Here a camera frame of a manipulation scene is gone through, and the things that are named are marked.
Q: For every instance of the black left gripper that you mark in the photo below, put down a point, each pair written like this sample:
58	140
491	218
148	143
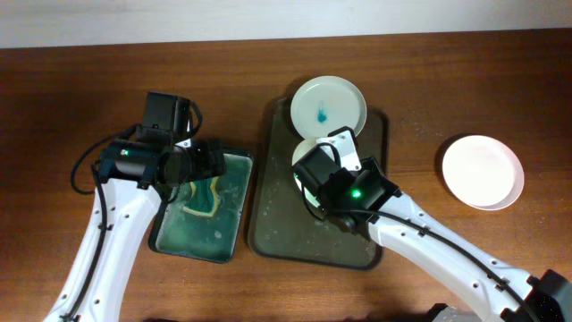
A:
211	159

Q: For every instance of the green yellow sponge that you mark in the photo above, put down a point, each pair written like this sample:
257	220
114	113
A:
204	199

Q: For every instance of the white plate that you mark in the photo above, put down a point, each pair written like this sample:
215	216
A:
326	103
305	146
483	172

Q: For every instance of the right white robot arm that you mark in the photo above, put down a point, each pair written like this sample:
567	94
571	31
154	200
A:
365	202

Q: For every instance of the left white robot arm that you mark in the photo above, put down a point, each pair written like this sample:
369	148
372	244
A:
131	179

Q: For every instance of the small green wash tray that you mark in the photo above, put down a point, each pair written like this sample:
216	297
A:
213	239

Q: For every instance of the large dark brown tray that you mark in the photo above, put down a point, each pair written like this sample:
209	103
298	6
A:
279	225

